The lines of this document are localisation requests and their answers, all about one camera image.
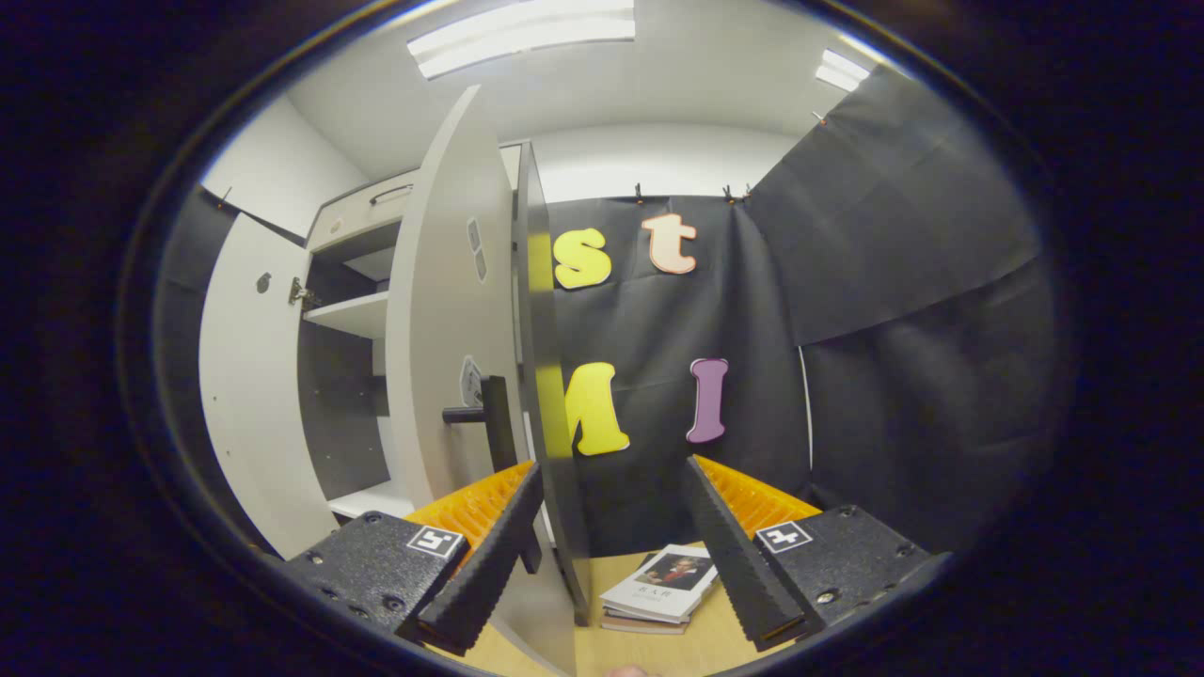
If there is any white cabinet door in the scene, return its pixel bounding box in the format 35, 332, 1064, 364
386, 85, 577, 677
198, 213, 341, 559

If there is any white and grey cabinet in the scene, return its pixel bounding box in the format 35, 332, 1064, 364
303, 141, 592, 626

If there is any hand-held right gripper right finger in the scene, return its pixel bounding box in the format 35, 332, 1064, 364
681, 455, 953, 653

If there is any white portrait book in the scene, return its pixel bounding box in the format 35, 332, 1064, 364
600, 543, 721, 625

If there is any black backdrop cloth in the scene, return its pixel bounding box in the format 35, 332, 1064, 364
155, 66, 1059, 556

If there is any thin book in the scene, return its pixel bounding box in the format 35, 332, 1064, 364
602, 611, 692, 636

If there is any ceiling light panel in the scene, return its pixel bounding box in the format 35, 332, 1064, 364
406, 0, 637, 80
815, 49, 871, 93

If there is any white cabinet drawer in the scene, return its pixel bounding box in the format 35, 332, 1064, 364
306, 169, 420, 253

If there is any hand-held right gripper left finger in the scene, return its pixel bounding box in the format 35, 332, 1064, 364
282, 460, 547, 656

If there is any white cabinet shelf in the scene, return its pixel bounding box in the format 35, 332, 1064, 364
326, 481, 417, 521
303, 290, 391, 340
343, 246, 398, 283

